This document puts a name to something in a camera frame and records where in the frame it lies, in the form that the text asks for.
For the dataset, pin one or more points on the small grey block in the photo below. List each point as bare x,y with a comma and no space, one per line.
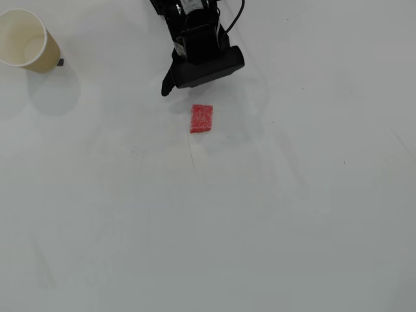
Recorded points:
60,62

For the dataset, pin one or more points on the red foam cube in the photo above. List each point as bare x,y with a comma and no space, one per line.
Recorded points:
201,118

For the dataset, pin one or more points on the beige paper cup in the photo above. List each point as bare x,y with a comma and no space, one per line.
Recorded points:
48,52

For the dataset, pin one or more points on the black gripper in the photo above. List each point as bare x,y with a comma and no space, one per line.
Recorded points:
208,72

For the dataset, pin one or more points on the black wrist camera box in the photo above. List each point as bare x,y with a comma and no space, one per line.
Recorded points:
211,70

